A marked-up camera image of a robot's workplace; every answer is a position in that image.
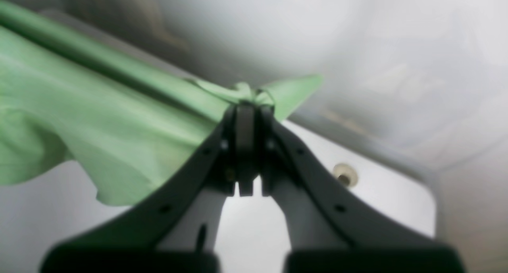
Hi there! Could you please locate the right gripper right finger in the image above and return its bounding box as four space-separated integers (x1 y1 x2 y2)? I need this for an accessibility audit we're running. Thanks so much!
259 106 465 273

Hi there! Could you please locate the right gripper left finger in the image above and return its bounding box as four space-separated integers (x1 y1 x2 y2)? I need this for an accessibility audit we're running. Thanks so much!
40 103 258 273

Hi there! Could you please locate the green T-shirt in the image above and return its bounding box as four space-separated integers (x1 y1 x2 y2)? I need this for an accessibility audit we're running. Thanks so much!
0 0 323 206

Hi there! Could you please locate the right table grommet hole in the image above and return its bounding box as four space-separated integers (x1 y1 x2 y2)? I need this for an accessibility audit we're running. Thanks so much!
332 163 359 188

